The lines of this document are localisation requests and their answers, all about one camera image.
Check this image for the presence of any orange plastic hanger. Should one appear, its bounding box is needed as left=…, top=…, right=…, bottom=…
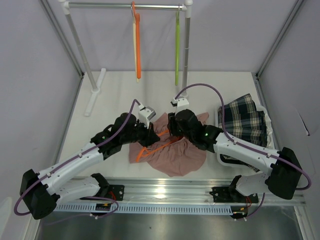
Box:
left=136, top=128, right=183, bottom=164

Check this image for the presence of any green plastic hanger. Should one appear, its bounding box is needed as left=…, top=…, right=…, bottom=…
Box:
left=174, top=11, right=180, bottom=86

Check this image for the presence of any slotted cable duct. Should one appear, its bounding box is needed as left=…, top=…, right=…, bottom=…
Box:
left=55, top=202, right=233, bottom=216

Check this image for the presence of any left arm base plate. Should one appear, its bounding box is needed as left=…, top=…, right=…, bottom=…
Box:
left=91, top=173, right=125, bottom=201

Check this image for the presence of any white laundry basket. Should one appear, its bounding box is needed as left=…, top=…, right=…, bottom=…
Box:
left=224, top=101, right=274, bottom=149

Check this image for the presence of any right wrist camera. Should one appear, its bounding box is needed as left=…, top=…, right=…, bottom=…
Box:
left=170, top=97, right=189, bottom=114

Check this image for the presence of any navy plaid skirt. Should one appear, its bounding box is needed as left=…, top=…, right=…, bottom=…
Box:
left=217, top=93, right=268, bottom=147

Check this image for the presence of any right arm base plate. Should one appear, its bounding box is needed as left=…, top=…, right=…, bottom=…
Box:
left=209, top=175, right=259, bottom=204

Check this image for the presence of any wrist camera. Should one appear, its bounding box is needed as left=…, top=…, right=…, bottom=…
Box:
left=138, top=103, right=156, bottom=129
left=170, top=97, right=189, bottom=114

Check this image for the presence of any pink pleated skirt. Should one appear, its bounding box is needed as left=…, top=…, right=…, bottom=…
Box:
left=128, top=112, right=207, bottom=177

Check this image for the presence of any aluminium mounting rail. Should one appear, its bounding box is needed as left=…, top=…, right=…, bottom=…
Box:
left=49, top=177, right=307, bottom=206

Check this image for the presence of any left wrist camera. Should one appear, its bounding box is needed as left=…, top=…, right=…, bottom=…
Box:
left=138, top=103, right=156, bottom=129

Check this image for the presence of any white clothes rack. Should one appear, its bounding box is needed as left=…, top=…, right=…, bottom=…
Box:
left=59, top=0, right=193, bottom=118

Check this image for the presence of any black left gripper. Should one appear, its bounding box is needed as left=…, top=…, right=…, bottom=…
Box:
left=121, top=119, right=160, bottom=148

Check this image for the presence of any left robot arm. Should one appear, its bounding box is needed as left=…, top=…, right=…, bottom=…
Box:
left=19, top=107, right=160, bottom=220

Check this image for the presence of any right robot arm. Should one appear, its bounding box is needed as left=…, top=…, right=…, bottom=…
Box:
left=167, top=109, right=302, bottom=202

